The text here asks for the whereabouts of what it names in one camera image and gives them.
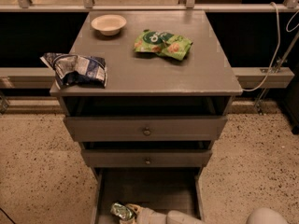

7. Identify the white cable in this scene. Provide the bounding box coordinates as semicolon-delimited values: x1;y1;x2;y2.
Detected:
241;1;299;93

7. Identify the metal railing frame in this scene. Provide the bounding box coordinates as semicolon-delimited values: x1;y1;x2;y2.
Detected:
0;0;299;91

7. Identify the green chip bag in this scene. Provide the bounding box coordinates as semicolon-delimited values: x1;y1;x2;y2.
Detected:
134;30;192;61

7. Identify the round brass knob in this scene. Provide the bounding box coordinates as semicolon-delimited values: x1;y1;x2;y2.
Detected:
144;158;151;165
143;128;151;136

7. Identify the round brass middle knob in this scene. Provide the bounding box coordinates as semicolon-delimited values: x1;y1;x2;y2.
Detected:
144;158;151;165

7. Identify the blue white chip bag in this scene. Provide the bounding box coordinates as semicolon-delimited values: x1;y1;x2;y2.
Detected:
40;52;107;87

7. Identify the grey wooden drawer cabinet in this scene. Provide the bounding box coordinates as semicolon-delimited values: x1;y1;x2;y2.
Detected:
50;9;244;224

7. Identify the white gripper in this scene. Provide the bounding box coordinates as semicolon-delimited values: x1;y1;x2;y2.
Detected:
126;203;206;224

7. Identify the white bowl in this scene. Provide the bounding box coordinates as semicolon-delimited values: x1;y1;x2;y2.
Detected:
92;15;127;36

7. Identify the grey top drawer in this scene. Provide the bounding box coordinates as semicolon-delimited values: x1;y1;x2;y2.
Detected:
64;116;227;142

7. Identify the grey open bottom drawer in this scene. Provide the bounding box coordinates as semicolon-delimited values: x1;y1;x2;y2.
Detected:
91;168;204;224

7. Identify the crushed green can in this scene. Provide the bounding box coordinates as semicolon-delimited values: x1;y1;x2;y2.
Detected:
110;203;135;221

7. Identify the grey middle drawer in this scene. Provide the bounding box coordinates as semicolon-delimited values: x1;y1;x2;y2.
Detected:
81;149;212;168

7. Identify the round brass top knob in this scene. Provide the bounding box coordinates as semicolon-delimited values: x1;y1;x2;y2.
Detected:
143;128;151;136

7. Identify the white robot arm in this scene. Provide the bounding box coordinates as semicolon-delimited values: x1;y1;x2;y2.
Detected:
127;203;289;224

